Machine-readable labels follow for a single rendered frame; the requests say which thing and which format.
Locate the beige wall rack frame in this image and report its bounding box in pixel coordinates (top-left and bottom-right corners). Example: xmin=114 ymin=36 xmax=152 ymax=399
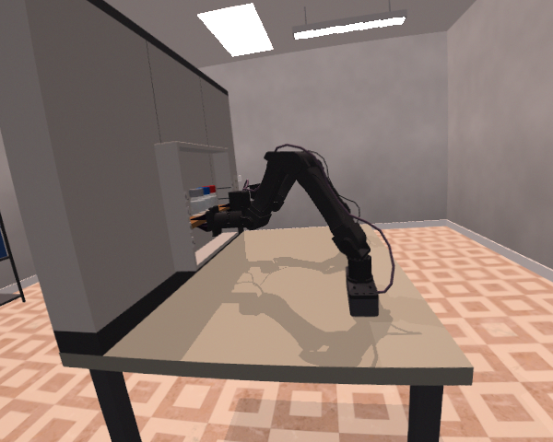
xmin=154 ymin=141 xmax=239 ymax=272

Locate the clear plastic bottle with red cap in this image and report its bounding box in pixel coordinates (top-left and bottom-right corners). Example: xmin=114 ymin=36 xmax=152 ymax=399
xmin=208 ymin=186 xmax=218 ymax=206

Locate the clear glass bottle with blue cap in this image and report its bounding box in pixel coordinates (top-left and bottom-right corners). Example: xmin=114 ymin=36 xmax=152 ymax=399
xmin=203 ymin=187 xmax=213 ymax=211

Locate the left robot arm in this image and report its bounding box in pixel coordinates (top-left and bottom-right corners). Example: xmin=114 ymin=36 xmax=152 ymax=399
xmin=228 ymin=152 xmax=379 ymax=299

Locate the brown wooden shelf board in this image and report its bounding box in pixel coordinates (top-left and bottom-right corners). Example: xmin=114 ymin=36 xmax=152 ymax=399
xmin=190 ymin=204 xmax=229 ymax=229

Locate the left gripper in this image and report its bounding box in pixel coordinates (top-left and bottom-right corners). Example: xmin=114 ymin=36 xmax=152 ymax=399
xmin=191 ymin=205 xmax=232 ymax=237

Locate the white bottle with grey cap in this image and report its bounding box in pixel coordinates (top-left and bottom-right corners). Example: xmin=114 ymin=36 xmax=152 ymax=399
xmin=189 ymin=189 xmax=206 ymax=217

